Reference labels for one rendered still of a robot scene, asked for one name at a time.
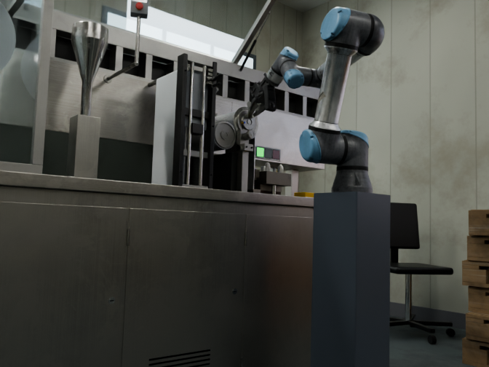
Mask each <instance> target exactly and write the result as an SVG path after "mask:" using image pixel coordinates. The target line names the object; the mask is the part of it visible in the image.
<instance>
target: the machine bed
mask: <svg viewBox="0 0 489 367"><path fill-rule="evenodd" d="M0 186H17V187H28V188H39V189H59V190H69V191H81V192H100V193H112V194H131V195H143V196H153V197H174V198H184V199H195V200H215V201H226V202H246V203H257V204H267V205H288V206H298V207H310V208H313V207H314V198H312V197H296V196H287V195H278V194H262V193H254V192H238V191H229V190H220V189H205V188H196V187H187V186H171V185H162V184H154V183H138V182H129V181H113V180H105V179H96V178H80V177H71V176H62V175H47V174H38V173H21V172H13V171H5V170H0Z"/></svg>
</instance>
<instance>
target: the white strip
mask: <svg viewBox="0 0 489 367"><path fill-rule="evenodd" d="M154 85H156V103H155V119H154V147H153V163H152V178H151V183H152V184H162V185H172V166H173V150H174V134H175V102H176V86H177V71H173V72H172V73H170V74H167V75H165V76H163V77H161V78H158V79H156V80H154V81H152V82H149V83H148V87H152V86H154Z"/></svg>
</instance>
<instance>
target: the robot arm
mask: <svg viewBox="0 0 489 367"><path fill-rule="evenodd" d="M320 33H321V37H322V39H323V40H324V41H325V49H326V50H327V58H326V61H325V62H324V63H323V64H322V65H321V66H320V67H319V68H317V69H312V68H304V67H300V66H298V65H297V63H296V61H297V59H298V53H297V52H296V51H295V50H294V49H292V48H290V47H285V48H284V49H283V50H282V51H281V52H280V54H279V56H278V57H277V59H276V60H275V61H274V64H273V65H272V67H271V68H270V69H269V71H268V73H266V72H265V73H264V76H265V77H264V78H263V80H262V82H255V84H254V85H255V86H254V85H253V86H252V88H251V89H250V92H251V95H252V96H253V97H254V98H253V99H252V102H250V101H248V102H247V108H248V113H247V117H248V118H249V117H251V116H252V115H253V116H254V117H256V116H257V115H259V114H261V113H262V112H264V111H265V110H266V111H271V112H274V111H276V98H275V87H278V86H279V84H281V83H282V81H283V80H284V81H285V83H286V84H287V86H288V87H290V88H292V89H295V88H299V87H301V86H307V87H316V88H319V89H320V92H319V99H318V103H317V110H316V114H315V118H314V121H313V122H311V123H310V124H309V128H308V129H306V130H304V131H303V132H302V134H301V136H300V140H299V149H300V153H301V156H302V157H303V158H304V159H305V160H306V161H307V162H313V163H315V164H319V163H320V164H329V165H336V176H335V180H334V182H333V186H332V189H331V192H367V193H373V188H372V184H371V182H370V178H369V175H368V149H369V144H368V137H367V135H366V134H364V133H362V132H360V131H356V130H341V129H340V127H339V126H338V120H339V116H340V112H341V107H342V102H343V96H344V93H345V89H346V82H347V78H348V75H349V68H350V66H351V65H353V64H354V63H356V62H357V61H358V60H359V59H360V58H362V57H363V56H368V55H371V54H372V53H374V52H375V51H376V50H377V49H378V48H379V47H380V46H381V44H382V42H383V39H384V34H385V31H384V26H383V23H382V22H381V20H380V19H379V18H378V17H376V16H375V15H372V14H370V13H365V12H360V11H356V10H353V9H349V8H347V7H346V8H343V7H335V8H333V9H331V10H330V11H329V12H328V13H327V15H326V16H325V19H324V20H323V22H322V26H321V30H320ZM254 111H255V113H254ZM253 113H254V114H253Z"/></svg>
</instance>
